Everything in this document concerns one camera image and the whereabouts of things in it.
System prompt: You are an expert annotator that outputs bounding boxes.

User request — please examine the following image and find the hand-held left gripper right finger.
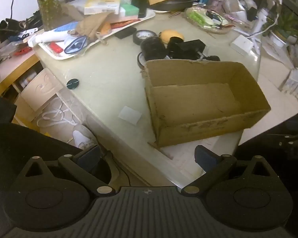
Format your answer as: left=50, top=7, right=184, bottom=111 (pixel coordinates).
left=181, top=145, right=280, bottom=195

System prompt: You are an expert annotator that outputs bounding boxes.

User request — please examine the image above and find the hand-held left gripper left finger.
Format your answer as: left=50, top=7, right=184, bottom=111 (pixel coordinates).
left=15, top=145, right=114, bottom=197

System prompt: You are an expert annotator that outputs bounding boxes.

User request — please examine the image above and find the brown cardboard box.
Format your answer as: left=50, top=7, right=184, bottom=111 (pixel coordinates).
left=140, top=59, right=272, bottom=147

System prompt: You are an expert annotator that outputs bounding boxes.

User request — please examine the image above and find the small black box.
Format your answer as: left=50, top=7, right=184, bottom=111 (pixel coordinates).
left=114, top=27, right=137, bottom=39

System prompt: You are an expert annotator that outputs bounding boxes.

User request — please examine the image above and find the white sneaker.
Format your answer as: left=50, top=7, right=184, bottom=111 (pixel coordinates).
left=73, top=124, right=99, bottom=150

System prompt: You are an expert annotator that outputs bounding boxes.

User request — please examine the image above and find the white paper slip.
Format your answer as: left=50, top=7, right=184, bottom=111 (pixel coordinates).
left=118, top=106, right=142, bottom=125

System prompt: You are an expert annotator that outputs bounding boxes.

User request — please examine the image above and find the black round disc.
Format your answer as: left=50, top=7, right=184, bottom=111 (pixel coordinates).
left=66, top=79, right=80, bottom=90

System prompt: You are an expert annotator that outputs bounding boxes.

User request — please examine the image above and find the beige cabinet drawer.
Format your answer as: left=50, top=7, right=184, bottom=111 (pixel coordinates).
left=14, top=67, right=64, bottom=122

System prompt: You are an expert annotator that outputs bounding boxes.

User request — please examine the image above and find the white flat box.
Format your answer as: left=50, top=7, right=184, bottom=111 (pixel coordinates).
left=230, top=35, right=254, bottom=56

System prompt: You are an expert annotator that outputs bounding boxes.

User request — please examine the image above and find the black power adapter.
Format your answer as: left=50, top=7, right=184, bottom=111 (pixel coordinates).
left=175, top=40, right=206, bottom=60

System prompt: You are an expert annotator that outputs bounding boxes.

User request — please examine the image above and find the blue oval item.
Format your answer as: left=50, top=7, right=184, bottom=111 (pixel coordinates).
left=64, top=35, right=89, bottom=54

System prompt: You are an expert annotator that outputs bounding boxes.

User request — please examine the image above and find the red packet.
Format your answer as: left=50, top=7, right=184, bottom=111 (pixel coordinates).
left=48, top=42, right=64, bottom=54

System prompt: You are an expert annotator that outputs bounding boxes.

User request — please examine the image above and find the wooden side desk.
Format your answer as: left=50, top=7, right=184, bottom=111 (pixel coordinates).
left=0, top=52, right=41, bottom=97

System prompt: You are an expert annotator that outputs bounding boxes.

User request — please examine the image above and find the black cylinder cup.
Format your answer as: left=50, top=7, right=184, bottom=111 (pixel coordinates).
left=167, top=37, right=184, bottom=55

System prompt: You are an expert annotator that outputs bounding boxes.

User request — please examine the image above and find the potted green plant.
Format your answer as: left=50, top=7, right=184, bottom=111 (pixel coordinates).
left=271, top=7, right=298, bottom=52

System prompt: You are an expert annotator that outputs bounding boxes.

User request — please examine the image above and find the wide black roll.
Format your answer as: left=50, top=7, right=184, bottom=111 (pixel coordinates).
left=140, top=37, right=167, bottom=61

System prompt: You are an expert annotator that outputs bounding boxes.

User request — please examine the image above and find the white tube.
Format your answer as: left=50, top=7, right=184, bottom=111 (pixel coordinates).
left=27, top=21, right=80, bottom=47

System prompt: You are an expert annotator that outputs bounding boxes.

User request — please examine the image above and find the black tape roll white core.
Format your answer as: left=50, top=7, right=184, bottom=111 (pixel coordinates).
left=133, top=30, right=157, bottom=45

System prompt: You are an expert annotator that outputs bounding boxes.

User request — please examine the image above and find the orange round case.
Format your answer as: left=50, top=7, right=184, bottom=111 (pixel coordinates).
left=159, top=29, right=184, bottom=44

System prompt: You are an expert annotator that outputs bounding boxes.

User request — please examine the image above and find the wicker basket tray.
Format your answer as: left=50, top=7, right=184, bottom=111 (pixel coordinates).
left=184, top=6, right=236, bottom=34

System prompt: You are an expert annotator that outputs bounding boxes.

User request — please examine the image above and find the orange packet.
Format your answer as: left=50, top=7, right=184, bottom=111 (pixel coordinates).
left=98, top=22, right=112, bottom=36

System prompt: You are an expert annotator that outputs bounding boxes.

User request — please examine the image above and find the beige cloth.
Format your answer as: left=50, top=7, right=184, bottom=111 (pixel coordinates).
left=70, top=12, right=115, bottom=40

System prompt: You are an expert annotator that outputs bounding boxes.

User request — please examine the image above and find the red printed envelope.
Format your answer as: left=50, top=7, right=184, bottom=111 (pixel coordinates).
left=109, top=20, right=132, bottom=30

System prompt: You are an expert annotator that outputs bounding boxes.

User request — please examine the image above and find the pile of green packets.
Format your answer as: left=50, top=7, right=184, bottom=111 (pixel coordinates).
left=189, top=9, right=214, bottom=28

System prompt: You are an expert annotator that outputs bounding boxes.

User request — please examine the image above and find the black device box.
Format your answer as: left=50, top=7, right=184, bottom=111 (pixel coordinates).
left=206, top=10, right=223, bottom=24

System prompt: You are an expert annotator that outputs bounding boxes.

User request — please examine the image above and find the white plastic bag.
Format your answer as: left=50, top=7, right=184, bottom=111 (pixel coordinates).
left=222, top=0, right=249, bottom=18

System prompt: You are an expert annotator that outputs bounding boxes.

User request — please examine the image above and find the green and pink box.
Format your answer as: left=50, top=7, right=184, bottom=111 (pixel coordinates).
left=119, top=4, right=139, bottom=20

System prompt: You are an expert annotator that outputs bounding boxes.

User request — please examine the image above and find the white plate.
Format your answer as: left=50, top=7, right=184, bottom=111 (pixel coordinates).
left=153, top=6, right=187, bottom=14

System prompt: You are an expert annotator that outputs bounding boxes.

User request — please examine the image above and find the black bag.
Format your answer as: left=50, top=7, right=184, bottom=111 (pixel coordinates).
left=0, top=17, right=28, bottom=46

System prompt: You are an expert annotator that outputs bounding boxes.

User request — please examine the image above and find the white tray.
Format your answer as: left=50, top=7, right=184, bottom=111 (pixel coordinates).
left=37, top=0, right=156, bottom=60

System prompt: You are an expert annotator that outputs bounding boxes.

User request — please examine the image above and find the yellow white medicine box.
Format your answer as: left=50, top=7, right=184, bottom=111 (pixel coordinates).
left=83, top=0, right=121, bottom=15

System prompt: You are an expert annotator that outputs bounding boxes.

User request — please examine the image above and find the black pan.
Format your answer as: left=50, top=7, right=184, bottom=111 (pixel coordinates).
left=151, top=0, right=194, bottom=12

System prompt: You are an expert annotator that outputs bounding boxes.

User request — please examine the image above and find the glass vase with green plant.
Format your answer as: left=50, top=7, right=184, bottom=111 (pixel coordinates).
left=31, top=0, right=62, bottom=31

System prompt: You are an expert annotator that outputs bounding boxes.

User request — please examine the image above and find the white cord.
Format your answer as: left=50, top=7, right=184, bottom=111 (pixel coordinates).
left=36, top=97, right=77, bottom=129

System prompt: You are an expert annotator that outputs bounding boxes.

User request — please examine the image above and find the thin black tape ring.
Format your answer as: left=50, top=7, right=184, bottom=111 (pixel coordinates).
left=137, top=52, right=147, bottom=68

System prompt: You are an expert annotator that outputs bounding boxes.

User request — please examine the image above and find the striped ribbon cable piece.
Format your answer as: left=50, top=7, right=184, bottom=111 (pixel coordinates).
left=168, top=10, right=187, bottom=18

